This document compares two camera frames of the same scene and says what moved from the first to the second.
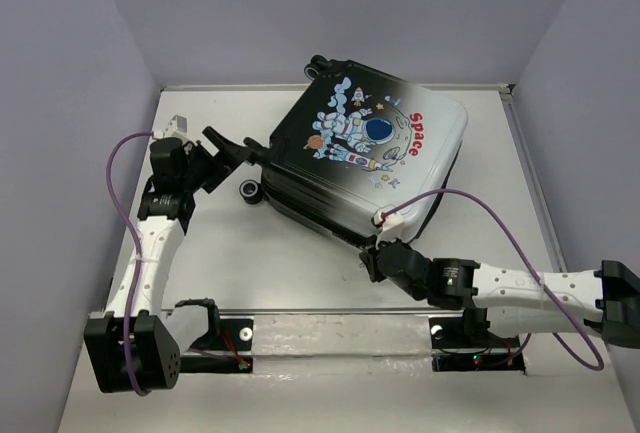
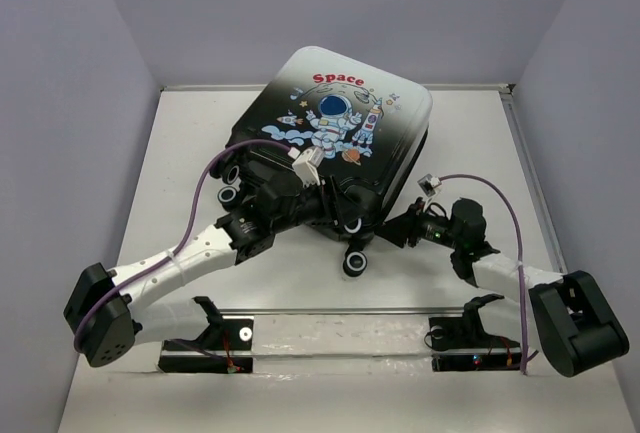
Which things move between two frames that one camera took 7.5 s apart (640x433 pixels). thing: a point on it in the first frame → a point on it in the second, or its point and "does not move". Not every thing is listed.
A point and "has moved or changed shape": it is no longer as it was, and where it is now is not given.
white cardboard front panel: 369,373 does not move
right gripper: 369,259 → 395,230
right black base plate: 466,344 does not move
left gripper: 220,169 → 333,207
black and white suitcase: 352,144 has moved or changed shape
